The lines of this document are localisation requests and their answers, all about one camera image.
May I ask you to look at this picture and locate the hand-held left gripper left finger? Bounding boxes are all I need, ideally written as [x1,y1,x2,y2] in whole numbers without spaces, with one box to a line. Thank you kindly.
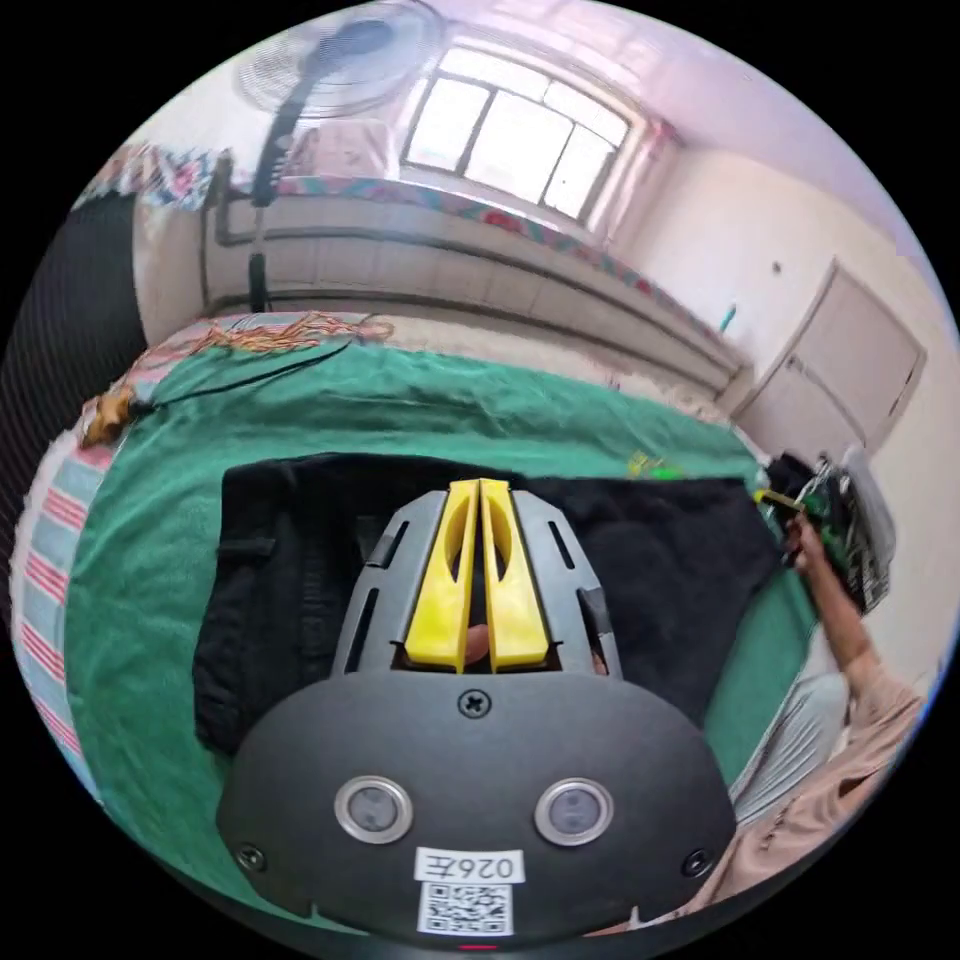
[404,479,480,674]

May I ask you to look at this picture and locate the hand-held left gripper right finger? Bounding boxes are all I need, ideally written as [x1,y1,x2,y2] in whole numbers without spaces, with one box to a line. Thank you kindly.
[479,478,550,673]

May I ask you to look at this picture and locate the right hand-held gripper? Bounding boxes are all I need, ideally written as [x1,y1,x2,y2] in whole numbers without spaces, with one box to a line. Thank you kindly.
[754,445,899,618]

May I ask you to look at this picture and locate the black shorts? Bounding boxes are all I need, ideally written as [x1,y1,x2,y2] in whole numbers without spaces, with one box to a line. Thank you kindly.
[192,452,786,756]

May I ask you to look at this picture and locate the person's right forearm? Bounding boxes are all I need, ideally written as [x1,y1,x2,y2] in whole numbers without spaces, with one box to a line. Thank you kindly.
[806,558,888,682]

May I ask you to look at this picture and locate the person's right hand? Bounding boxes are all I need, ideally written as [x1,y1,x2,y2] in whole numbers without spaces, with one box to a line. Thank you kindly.
[782,520,835,580]

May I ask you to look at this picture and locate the white door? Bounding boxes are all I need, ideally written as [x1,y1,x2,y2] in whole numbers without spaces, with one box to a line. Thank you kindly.
[730,257,929,460]

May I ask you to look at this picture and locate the bed with green sheet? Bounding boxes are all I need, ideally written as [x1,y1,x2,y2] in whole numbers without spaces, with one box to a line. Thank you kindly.
[10,310,828,928]

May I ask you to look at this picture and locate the person's body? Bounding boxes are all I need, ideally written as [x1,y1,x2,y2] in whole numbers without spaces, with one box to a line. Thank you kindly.
[693,650,943,921]

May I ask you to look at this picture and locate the long white cupboard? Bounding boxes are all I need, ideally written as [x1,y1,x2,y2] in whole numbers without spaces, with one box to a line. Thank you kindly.
[200,175,754,394]

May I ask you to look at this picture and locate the window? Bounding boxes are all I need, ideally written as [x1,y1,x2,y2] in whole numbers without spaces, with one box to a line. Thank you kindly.
[399,44,633,223]

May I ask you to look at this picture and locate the standing fan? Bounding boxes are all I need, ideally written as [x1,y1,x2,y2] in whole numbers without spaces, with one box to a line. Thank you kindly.
[231,5,445,316]

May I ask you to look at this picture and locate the black cable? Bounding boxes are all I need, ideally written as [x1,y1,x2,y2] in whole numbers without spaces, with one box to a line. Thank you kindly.
[125,335,355,415]

